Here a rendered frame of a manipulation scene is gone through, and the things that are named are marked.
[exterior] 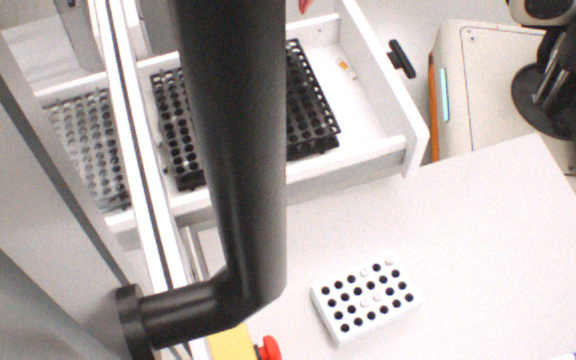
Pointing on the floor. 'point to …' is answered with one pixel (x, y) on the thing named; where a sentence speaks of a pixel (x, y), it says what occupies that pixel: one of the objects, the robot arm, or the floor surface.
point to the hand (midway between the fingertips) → (290, 9)
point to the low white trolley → (450, 262)
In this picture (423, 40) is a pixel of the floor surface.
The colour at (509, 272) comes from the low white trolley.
